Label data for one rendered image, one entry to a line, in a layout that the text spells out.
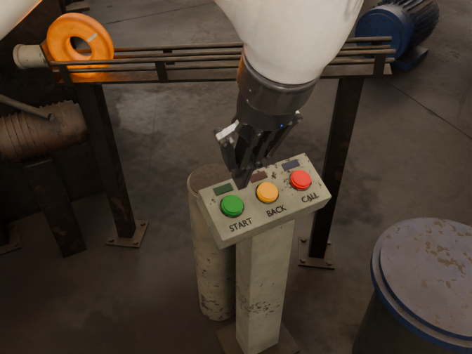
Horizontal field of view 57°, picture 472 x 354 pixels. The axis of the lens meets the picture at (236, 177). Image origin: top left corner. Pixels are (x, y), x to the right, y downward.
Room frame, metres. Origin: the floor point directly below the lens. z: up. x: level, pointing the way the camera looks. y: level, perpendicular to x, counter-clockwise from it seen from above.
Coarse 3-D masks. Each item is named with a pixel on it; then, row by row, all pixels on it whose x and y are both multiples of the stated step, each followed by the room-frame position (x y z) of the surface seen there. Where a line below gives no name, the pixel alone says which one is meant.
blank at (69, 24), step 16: (64, 16) 0.97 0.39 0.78; (80, 16) 0.97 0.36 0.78; (48, 32) 0.97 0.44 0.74; (64, 32) 0.96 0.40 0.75; (80, 32) 0.96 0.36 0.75; (96, 32) 0.95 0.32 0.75; (48, 48) 0.97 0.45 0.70; (64, 48) 0.97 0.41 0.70; (96, 48) 0.95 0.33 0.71; (112, 48) 0.97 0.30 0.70
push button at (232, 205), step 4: (228, 196) 0.56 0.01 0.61; (232, 196) 0.56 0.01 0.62; (236, 196) 0.56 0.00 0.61; (224, 200) 0.55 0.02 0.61; (228, 200) 0.55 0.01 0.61; (232, 200) 0.55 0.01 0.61; (236, 200) 0.55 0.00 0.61; (240, 200) 0.55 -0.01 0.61; (224, 204) 0.54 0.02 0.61; (228, 204) 0.54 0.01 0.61; (232, 204) 0.54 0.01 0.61; (236, 204) 0.54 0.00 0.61; (240, 204) 0.54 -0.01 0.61; (224, 208) 0.54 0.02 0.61; (228, 208) 0.54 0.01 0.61; (232, 208) 0.54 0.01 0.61; (236, 208) 0.54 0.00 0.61; (240, 208) 0.54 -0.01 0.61; (224, 212) 0.53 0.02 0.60; (228, 212) 0.53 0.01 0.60; (232, 212) 0.53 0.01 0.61; (236, 212) 0.53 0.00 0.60; (240, 212) 0.54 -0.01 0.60
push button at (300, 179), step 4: (296, 172) 0.62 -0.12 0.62; (300, 172) 0.63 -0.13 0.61; (304, 172) 0.63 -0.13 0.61; (292, 176) 0.62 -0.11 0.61; (296, 176) 0.62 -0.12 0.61; (300, 176) 0.62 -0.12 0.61; (304, 176) 0.62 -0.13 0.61; (308, 176) 0.62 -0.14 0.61; (292, 180) 0.61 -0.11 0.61; (296, 180) 0.61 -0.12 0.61; (300, 180) 0.61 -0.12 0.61; (304, 180) 0.61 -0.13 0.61; (308, 180) 0.61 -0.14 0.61; (292, 184) 0.60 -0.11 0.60; (296, 184) 0.60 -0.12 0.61; (300, 184) 0.60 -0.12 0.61; (304, 184) 0.60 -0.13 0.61; (308, 184) 0.60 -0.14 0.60; (300, 188) 0.60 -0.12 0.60; (304, 188) 0.60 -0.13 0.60
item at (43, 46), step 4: (44, 40) 0.98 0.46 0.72; (40, 44) 0.96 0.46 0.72; (44, 44) 0.97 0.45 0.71; (44, 48) 0.96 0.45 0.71; (44, 52) 0.95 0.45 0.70; (48, 52) 0.97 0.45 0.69; (44, 56) 0.95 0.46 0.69; (48, 56) 0.96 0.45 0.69; (52, 56) 0.98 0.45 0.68; (48, 60) 0.96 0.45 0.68; (52, 60) 0.97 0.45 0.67; (48, 64) 0.95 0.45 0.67; (52, 68) 0.96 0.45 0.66; (56, 68) 0.97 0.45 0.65; (52, 72) 0.95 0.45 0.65; (56, 76) 0.96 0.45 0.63; (60, 76) 0.98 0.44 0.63; (56, 80) 0.95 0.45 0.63; (56, 84) 0.95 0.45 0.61
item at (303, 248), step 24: (96, 96) 0.96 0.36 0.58; (336, 96) 0.91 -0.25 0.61; (96, 120) 0.95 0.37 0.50; (336, 120) 0.87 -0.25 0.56; (96, 144) 0.96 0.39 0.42; (336, 144) 0.87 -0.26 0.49; (120, 168) 0.99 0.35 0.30; (336, 168) 0.87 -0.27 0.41; (120, 192) 0.95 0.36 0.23; (336, 192) 0.87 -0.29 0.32; (120, 216) 0.96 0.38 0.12; (120, 240) 0.94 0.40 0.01; (312, 240) 0.87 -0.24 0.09; (312, 264) 0.84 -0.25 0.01
